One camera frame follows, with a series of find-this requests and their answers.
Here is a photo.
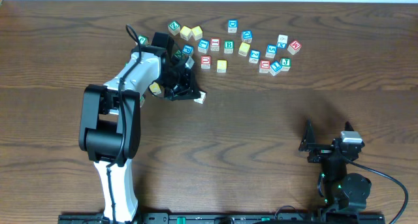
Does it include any red A block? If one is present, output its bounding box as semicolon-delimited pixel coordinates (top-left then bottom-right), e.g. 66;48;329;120
194;91;206;104

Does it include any red I block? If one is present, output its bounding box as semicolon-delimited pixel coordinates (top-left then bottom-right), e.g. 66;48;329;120
210;37;221;52

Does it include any blue 2 block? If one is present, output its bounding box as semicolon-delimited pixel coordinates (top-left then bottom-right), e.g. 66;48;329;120
249;50;261;64

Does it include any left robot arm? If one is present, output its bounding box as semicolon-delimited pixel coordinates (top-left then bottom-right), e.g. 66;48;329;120
79;32;201;223

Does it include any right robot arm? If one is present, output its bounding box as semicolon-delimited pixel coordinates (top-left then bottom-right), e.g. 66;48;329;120
298;120;371;216

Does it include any yellow block lower centre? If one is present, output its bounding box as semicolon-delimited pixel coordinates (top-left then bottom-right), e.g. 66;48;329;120
149;82;161;95

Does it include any green N block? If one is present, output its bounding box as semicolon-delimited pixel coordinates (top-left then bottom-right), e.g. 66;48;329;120
173;50;183;59

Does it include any blue P block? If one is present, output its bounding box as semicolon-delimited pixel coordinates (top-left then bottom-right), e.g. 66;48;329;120
182;44;194;57

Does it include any green 4 block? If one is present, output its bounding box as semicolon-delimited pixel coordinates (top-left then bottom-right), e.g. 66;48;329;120
140;95;146;108

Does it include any red U block centre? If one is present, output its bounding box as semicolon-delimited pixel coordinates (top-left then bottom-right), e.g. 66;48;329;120
201;56;212;69

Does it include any blue T block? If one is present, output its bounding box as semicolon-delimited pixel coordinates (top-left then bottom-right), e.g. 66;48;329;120
198;39;210;54

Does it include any yellow S block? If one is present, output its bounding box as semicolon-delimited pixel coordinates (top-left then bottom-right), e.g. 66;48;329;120
217;59;227;73

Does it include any yellow block top left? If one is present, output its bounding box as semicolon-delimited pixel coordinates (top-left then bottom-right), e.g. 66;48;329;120
180;26;193;41

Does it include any yellow block top right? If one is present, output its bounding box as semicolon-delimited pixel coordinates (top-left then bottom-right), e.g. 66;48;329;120
191;26;203;40

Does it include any green Z block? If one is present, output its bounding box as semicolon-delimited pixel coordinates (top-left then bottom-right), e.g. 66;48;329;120
168;20;181;36

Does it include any green B block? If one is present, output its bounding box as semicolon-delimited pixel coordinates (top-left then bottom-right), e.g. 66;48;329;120
224;40;234;54

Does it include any yellow block beside B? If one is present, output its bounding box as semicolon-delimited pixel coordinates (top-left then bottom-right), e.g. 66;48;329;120
238;42;251;57

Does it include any blue 1 block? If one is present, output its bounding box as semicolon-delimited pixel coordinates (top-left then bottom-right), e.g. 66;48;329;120
269;61;283;76

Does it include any green J block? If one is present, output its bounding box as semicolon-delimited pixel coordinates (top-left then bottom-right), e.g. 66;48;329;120
280;58;291;71

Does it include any blue D block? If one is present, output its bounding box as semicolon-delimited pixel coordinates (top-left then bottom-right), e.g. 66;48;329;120
227;20;238;33

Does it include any red M block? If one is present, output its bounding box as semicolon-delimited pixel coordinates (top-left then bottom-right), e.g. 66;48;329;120
287;40;302;55

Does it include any blue 5 block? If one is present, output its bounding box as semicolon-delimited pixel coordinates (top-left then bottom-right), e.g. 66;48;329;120
265;44;277;59

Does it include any blue X block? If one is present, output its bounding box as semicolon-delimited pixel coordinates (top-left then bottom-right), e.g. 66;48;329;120
277;34;288;49

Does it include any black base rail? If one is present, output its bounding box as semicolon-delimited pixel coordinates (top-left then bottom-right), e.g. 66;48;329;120
57;212;385;224

